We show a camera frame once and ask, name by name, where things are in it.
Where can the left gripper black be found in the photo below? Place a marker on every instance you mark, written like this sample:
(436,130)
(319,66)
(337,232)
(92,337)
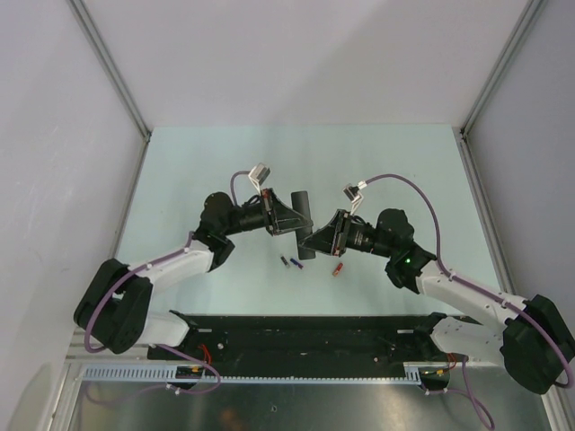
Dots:
(280,217)

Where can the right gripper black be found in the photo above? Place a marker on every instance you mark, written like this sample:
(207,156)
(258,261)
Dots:
(333,238)

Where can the purple battery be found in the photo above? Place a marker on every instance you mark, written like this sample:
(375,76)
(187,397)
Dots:
(297,263)

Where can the red battery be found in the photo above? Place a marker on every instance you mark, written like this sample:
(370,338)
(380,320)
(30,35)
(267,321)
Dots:
(337,270)

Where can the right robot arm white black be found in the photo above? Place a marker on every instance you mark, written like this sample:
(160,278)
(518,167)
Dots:
(528,337)

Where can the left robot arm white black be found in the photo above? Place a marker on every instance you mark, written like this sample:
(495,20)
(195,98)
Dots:
(115,310)

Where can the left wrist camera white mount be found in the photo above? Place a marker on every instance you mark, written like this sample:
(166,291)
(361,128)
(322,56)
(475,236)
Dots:
(257,175)

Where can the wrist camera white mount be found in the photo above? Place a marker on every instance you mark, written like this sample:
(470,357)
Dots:
(257,175)
(354,195)

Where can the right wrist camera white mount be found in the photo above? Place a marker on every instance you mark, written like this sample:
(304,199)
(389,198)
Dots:
(354,195)

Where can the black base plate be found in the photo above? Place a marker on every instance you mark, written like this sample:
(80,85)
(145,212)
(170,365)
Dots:
(312,345)

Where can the grey slotted cable duct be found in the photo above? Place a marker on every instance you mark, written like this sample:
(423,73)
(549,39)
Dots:
(188,374)

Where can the left aluminium frame post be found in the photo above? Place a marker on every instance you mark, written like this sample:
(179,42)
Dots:
(100,48)

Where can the aluminium frame post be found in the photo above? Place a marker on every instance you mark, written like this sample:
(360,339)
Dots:
(517,38)
(100,48)

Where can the right aluminium frame post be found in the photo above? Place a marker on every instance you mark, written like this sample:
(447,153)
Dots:
(517,38)

